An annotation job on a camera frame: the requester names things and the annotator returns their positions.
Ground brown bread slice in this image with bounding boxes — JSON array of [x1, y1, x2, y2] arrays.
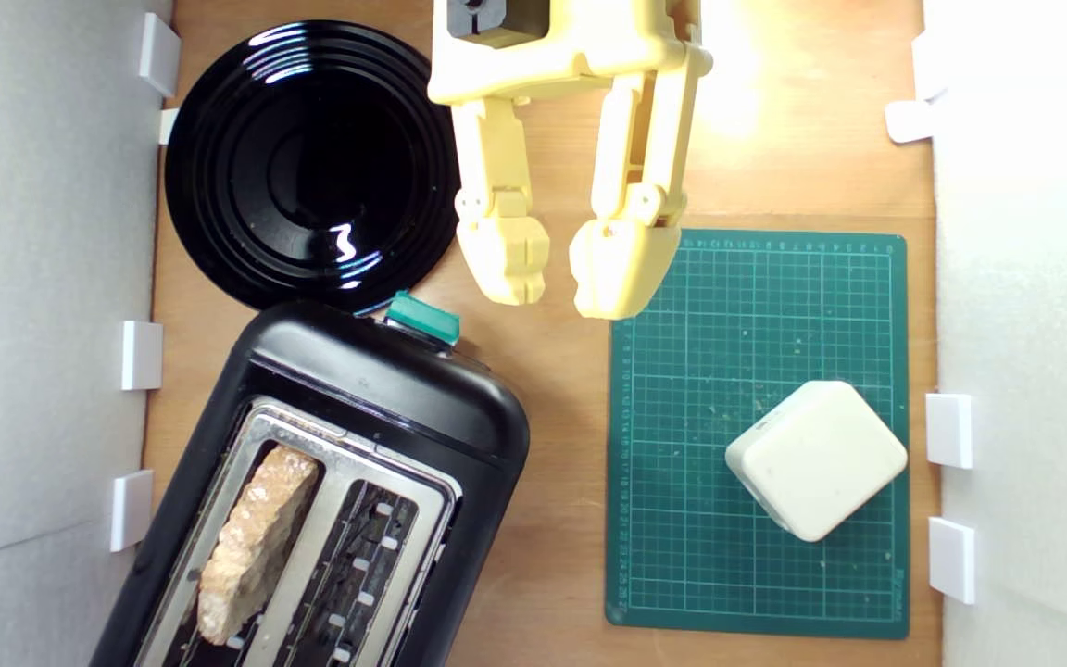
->
[[195, 445, 321, 647]]

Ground green toaster lever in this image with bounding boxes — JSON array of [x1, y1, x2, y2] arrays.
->
[[383, 290, 462, 348]]

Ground white block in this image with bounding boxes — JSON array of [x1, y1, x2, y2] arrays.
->
[[724, 380, 909, 544]]

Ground green cutting mat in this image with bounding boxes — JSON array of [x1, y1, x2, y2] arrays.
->
[[605, 229, 910, 640]]

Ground black two-slot toaster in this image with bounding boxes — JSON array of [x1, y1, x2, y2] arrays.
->
[[89, 298, 532, 667]]

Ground black plate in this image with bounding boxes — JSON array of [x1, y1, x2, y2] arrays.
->
[[165, 20, 462, 314]]

